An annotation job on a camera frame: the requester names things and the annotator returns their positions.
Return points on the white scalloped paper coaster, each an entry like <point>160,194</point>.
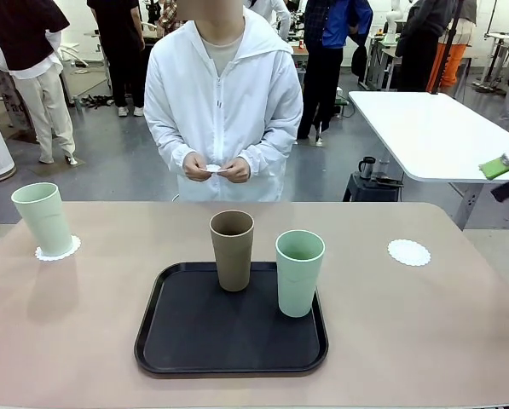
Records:
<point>213,168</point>
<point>408,252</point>
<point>73,249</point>

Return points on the pale green tall cup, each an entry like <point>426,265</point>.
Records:
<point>45,221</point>
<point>296,289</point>

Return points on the person's right forearm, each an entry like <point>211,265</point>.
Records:
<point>171,147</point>

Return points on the person's left forearm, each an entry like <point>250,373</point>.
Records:
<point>271,147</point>

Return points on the small white robot arm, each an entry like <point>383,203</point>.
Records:
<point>392,19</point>

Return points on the person's left hand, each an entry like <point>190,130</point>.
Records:
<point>237,171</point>

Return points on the person's right hand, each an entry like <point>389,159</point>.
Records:
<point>194,167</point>

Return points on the white standing desk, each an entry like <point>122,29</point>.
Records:
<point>429,132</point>

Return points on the small black tool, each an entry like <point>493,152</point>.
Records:
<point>388,182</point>

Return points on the bystander in orange trousers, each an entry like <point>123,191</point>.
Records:
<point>452,64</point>

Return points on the steel and black mug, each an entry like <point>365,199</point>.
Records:
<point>367,168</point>

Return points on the black step stool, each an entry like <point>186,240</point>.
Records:
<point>365,189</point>

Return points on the black tripod pole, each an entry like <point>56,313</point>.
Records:
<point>449,40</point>

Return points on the bystander in dark grey top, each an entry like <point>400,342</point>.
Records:
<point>420,42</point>

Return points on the black bag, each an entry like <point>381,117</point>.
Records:
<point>358,61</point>

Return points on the bystander in blue jacket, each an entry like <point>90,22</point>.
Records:
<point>335,25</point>

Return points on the brown tall cup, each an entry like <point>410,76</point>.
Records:
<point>233,264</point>

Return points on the person in white jacket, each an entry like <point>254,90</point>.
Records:
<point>186,106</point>

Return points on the black plastic tray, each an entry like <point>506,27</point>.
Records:
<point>220,336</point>

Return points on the bystander in plaid shirt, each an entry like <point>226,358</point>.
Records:
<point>166,13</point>

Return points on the bystander dressed in black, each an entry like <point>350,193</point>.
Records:
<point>122,51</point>

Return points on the bystander in black T-shirt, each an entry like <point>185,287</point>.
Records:
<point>24,34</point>

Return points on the white metal-frame workbench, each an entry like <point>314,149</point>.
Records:
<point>499,42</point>

